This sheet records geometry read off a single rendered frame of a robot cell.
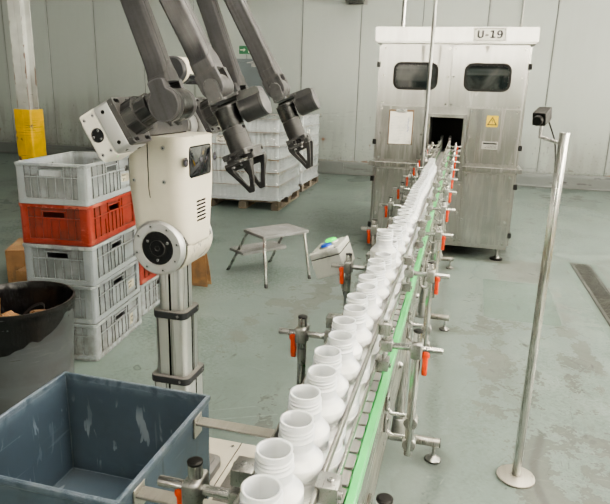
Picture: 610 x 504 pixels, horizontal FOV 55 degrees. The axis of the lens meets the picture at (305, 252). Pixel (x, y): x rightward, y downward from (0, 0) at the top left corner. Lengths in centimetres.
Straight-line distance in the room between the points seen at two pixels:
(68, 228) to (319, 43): 871
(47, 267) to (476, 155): 382
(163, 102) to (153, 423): 71
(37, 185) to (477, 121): 381
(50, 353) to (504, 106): 435
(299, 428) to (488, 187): 517
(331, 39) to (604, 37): 461
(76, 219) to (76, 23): 1055
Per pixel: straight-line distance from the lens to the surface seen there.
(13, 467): 122
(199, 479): 69
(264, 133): 758
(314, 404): 68
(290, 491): 61
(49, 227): 343
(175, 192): 162
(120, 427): 126
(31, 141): 1104
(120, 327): 376
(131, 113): 147
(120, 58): 1312
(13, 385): 266
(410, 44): 570
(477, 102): 565
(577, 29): 1134
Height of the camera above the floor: 150
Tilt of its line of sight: 15 degrees down
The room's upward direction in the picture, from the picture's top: 2 degrees clockwise
